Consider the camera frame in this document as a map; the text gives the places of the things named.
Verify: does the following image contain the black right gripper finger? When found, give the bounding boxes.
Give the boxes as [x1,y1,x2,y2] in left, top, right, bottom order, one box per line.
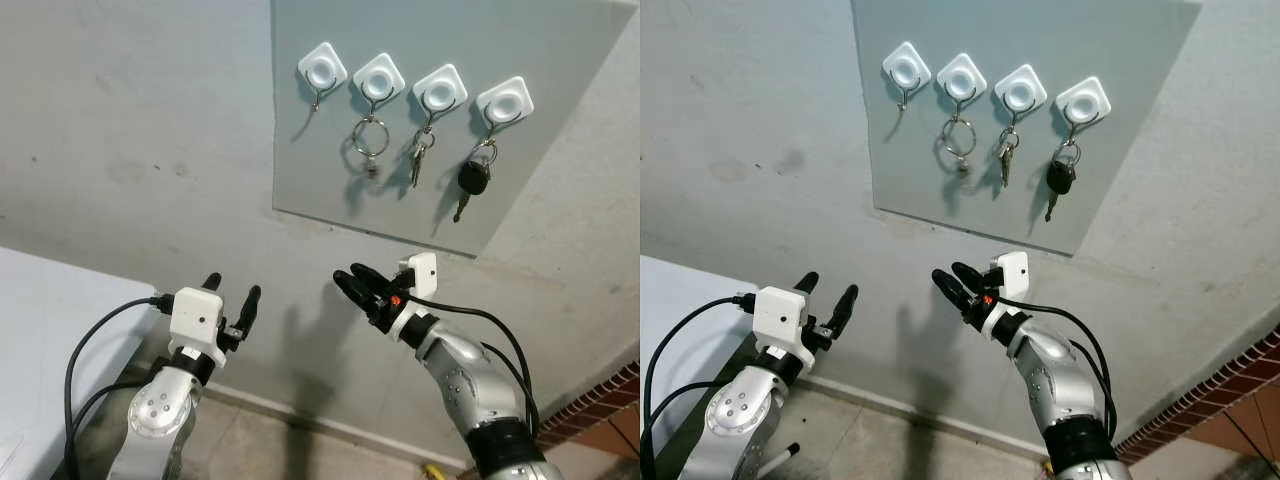
[350,263,396,297]
[332,270,381,312]
[950,262,991,294]
[931,268,976,310]

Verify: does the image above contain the small silver keys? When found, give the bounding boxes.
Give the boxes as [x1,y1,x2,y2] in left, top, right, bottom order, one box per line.
[993,128,1023,189]
[407,128,437,189]

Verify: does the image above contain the white square adhesive hook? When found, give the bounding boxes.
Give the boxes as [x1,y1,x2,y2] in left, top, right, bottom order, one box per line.
[476,77,535,147]
[936,53,989,120]
[352,53,407,120]
[1055,77,1113,147]
[881,41,933,111]
[412,64,469,132]
[993,64,1049,132]
[297,42,349,111]

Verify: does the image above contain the black car key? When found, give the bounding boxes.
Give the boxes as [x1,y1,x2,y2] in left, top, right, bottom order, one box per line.
[452,140,498,224]
[1042,140,1083,223]

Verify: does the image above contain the white stick with black tip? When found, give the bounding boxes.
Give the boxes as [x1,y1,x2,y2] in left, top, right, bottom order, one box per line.
[750,443,801,480]

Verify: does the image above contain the red brick floor edging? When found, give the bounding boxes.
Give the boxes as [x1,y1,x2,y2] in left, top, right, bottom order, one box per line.
[1115,325,1280,461]
[535,362,640,441]

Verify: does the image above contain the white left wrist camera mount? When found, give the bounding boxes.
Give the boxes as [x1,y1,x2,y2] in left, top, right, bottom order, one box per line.
[168,287,226,366]
[750,286,811,369]

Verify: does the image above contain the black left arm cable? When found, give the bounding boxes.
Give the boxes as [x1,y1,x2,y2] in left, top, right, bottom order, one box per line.
[63,293,176,480]
[640,293,758,480]

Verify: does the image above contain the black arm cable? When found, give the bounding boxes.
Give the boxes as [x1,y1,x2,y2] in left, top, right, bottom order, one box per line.
[405,295,541,436]
[640,293,758,480]
[63,293,176,480]
[995,295,1116,436]

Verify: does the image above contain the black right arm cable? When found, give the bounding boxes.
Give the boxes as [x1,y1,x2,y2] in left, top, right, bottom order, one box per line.
[995,295,1116,436]
[405,295,541,436]

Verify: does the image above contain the grey wall board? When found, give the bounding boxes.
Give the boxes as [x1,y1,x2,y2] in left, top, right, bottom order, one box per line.
[270,0,638,259]
[851,0,1203,256]

